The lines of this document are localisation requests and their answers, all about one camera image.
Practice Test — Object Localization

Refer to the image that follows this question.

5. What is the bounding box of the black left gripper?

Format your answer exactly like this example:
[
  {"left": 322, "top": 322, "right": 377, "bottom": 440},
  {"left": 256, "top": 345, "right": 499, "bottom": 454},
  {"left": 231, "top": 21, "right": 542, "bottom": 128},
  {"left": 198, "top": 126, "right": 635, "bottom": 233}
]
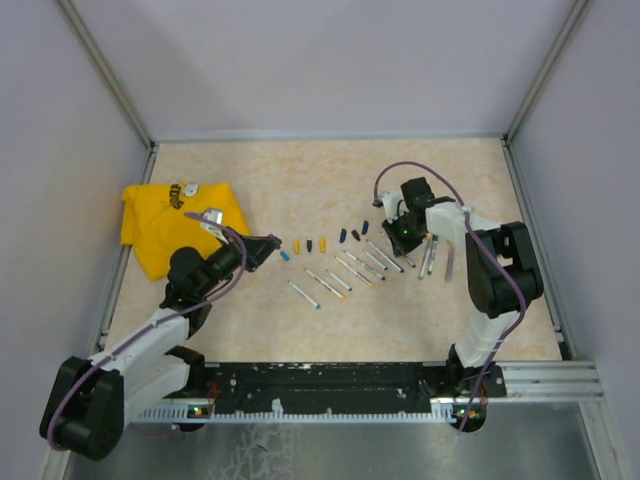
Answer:
[{"left": 197, "top": 226, "right": 282, "bottom": 297}]

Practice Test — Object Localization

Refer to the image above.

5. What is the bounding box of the magenta capped white marker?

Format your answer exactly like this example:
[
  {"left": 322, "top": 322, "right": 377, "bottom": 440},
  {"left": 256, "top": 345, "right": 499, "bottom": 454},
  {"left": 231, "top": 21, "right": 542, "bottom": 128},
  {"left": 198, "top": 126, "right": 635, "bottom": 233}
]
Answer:
[{"left": 402, "top": 255, "right": 417, "bottom": 268}]

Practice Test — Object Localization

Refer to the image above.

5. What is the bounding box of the navy capped white marker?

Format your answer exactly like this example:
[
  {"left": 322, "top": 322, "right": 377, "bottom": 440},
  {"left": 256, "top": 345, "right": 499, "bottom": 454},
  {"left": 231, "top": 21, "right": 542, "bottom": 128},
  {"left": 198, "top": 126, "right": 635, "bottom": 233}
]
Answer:
[{"left": 366, "top": 239, "right": 405, "bottom": 273}]

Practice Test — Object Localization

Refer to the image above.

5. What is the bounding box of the black eraser-cap white marker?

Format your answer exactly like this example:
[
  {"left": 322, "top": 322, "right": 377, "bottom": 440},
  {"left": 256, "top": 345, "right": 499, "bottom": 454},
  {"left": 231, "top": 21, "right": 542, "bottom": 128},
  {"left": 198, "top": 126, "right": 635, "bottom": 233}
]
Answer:
[{"left": 362, "top": 249, "right": 388, "bottom": 271}]

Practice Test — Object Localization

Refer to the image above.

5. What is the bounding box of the dark blue capped marker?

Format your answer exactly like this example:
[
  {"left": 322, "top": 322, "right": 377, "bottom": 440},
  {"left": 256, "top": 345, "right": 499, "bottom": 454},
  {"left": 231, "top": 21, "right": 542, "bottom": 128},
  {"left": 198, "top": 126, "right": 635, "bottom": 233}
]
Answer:
[{"left": 343, "top": 250, "right": 386, "bottom": 281}]

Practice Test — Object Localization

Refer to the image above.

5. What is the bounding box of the yellow capped clear pen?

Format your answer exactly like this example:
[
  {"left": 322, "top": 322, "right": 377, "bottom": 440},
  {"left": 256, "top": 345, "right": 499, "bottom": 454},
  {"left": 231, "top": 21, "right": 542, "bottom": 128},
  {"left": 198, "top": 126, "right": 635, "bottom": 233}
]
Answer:
[{"left": 334, "top": 256, "right": 374, "bottom": 288}]

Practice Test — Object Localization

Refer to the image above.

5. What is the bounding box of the blue eraser-cap white marker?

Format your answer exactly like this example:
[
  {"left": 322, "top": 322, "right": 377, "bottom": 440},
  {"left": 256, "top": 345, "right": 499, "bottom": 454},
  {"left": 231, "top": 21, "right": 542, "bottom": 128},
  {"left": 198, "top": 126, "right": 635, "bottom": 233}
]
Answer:
[{"left": 325, "top": 269, "right": 353, "bottom": 292}]

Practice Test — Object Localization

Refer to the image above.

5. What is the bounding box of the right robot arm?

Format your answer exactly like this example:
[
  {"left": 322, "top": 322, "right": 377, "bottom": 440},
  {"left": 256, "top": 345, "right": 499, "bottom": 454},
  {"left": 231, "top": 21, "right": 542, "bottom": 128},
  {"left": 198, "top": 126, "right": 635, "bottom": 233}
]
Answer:
[{"left": 373, "top": 177, "right": 544, "bottom": 396}]

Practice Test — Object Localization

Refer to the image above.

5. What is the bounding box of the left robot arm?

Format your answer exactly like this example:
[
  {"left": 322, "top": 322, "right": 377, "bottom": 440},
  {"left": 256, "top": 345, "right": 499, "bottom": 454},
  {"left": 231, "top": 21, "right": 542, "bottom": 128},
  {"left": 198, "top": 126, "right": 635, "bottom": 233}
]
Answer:
[{"left": 39, "top": 229, "right": 281, "bottom": 461}]

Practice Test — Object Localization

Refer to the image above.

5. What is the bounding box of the orange capped white marker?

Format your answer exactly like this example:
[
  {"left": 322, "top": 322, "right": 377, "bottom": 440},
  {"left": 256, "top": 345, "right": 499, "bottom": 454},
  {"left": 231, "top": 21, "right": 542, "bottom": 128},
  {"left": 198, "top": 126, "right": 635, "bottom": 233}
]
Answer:
[{"left": 417, "top": 237, "right": 432, "bottom": 281}]

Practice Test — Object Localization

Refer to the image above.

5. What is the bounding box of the dark green capped marker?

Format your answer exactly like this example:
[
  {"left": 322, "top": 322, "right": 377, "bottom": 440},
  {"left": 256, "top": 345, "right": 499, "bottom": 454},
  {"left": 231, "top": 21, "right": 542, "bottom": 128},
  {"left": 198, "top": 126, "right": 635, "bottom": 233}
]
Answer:
[{"left": 427, "top": 234, "right": 439, "bottom": 276}]

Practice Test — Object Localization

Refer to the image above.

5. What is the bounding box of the purple grey marker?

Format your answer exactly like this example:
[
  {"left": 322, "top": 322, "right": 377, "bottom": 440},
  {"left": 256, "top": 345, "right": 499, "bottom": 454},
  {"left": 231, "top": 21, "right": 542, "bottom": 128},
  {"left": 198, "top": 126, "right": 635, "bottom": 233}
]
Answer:
[{"left": 445, "top": 243, "right": 455, "bottom": 283}]

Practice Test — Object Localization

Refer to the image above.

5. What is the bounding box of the yellow t-shirt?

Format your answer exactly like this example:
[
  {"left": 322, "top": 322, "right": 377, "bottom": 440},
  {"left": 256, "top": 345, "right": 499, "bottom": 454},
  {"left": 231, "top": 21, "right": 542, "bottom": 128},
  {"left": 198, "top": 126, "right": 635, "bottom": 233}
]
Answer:
[{"left": 121, "top": 183, "right": 251, "bottom": 281}]

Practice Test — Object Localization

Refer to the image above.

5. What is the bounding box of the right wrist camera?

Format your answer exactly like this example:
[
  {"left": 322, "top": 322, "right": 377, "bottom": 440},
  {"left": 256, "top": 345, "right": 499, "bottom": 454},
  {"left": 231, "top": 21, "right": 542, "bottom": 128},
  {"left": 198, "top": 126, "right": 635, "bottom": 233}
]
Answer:
[{"left": 372, "top": 191, "right": 403, "bottom": 223}]

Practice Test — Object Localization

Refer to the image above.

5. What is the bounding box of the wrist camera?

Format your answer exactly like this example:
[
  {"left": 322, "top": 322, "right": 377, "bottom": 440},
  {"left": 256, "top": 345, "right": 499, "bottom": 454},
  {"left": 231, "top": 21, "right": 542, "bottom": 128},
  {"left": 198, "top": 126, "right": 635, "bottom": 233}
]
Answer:
[
  {"left": 200, "top": 208, "right": 224, "bottom": 234},
  {"left": 372, "top": 191, "right": 403, "bottom": 223}
]

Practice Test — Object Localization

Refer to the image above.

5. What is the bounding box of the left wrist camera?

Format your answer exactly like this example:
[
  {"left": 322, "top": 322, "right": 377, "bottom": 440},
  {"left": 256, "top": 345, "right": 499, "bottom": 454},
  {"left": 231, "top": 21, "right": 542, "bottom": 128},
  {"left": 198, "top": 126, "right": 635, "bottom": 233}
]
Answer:
[{"left": 200, "top": 208, "right": 224, "bottom": 234}]

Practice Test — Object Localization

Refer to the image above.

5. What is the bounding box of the right corner aluminium post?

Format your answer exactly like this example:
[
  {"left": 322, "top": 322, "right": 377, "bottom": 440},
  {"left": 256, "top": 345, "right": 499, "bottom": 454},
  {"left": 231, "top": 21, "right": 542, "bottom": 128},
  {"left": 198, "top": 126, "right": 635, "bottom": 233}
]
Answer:
[{"left": 504, "top": 0, "right": 589, "bottom": 146}]

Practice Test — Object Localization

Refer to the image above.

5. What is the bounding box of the corner aluminium post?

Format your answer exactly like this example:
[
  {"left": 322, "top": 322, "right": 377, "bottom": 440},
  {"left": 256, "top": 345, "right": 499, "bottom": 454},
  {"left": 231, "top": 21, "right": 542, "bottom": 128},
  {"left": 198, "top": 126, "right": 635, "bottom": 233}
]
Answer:
[
  {"left": 55, "top": 0, "right": 155, "bottom": 149},
  {"left": 504, "top": 0, "right": 589, "bottom": 146}
]

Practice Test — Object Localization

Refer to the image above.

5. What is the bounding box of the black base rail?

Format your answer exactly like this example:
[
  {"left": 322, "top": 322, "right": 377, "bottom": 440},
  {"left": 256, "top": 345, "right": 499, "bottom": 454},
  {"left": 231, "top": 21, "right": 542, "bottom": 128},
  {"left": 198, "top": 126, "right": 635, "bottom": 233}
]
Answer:
[{"left": 149, "top": 359, "right": 506, "bottom": 416}]

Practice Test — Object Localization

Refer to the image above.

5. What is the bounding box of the white cable duct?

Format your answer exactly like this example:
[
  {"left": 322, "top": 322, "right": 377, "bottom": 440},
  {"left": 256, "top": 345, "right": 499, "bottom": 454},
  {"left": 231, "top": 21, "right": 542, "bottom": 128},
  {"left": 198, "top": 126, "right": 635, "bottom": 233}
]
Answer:
[{"left": 137, "top": 403, "right": 471, "bottom": 424}]

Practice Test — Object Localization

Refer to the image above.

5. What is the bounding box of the left corner aluminium post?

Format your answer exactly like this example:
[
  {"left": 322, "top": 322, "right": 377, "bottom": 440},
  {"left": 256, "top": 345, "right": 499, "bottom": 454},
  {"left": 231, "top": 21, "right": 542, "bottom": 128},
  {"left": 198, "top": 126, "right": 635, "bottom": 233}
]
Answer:
[{"left": 55, "top": 0, "right": 155, "bottom": 149}]

